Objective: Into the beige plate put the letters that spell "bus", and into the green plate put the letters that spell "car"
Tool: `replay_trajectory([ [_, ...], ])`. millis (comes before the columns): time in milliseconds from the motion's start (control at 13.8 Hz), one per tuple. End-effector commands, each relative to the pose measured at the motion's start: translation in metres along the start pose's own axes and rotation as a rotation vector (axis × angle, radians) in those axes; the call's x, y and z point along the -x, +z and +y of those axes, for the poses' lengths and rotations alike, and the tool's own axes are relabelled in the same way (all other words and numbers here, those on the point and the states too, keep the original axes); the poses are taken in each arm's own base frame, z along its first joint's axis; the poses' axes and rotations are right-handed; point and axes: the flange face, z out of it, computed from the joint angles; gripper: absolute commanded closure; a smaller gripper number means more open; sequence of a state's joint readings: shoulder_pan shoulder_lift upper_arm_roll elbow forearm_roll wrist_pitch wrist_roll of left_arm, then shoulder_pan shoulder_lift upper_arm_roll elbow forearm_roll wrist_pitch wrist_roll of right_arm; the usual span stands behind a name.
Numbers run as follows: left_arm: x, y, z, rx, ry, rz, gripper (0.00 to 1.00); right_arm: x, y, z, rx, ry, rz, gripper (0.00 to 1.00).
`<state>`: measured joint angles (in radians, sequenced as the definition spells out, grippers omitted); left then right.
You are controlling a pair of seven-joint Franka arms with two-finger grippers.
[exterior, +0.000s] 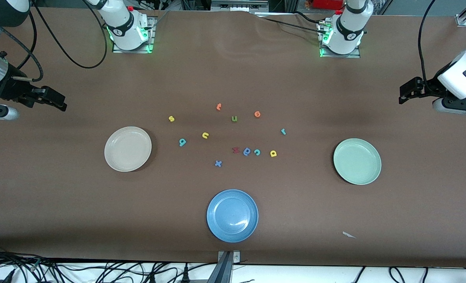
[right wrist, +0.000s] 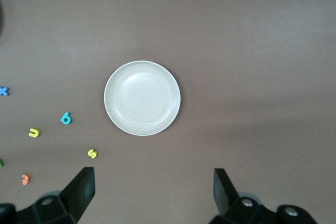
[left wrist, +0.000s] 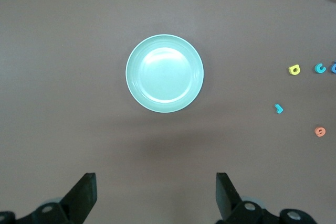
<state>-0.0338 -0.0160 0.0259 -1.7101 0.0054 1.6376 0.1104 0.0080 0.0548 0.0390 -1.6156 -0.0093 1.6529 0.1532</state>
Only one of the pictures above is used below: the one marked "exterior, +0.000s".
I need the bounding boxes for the green plate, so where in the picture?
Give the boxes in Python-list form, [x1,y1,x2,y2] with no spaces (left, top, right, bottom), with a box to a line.
[333,138,382,186]

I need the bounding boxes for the beige brown plate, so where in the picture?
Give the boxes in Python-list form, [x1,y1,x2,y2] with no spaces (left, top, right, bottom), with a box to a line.
[104,126,152,172]

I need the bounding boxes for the red box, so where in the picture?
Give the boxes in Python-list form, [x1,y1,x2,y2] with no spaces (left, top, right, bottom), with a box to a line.
[313,0,344,10]

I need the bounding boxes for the grey metal box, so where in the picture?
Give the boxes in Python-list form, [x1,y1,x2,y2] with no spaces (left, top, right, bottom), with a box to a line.
[211,0,270,12]

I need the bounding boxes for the blue plate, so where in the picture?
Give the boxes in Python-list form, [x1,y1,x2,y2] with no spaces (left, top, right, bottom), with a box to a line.
[206,189,259,243]

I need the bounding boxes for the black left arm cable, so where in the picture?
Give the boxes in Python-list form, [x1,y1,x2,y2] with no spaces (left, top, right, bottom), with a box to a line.
[418,0,438,85]

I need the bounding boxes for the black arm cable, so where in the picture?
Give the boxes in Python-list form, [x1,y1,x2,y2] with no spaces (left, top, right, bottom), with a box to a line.
[0,0,108,83]
[418,0,438,85]

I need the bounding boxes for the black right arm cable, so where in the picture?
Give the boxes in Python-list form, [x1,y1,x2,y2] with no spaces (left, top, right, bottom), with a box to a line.
[0,0,108,83]

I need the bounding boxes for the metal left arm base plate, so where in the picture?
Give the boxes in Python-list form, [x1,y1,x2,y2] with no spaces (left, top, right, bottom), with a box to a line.
[319,20,361,59]

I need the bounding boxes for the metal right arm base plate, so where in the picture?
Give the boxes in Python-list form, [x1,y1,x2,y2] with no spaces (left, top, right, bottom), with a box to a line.
[111,16,158,54]

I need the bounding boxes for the black base cable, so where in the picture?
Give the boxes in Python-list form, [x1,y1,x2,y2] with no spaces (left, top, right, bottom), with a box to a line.
[294,11,326,26]
[257,15,328,36]

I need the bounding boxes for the grey metal camera mount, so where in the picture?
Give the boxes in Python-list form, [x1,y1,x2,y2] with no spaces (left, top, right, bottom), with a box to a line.
[207,251,241,283]

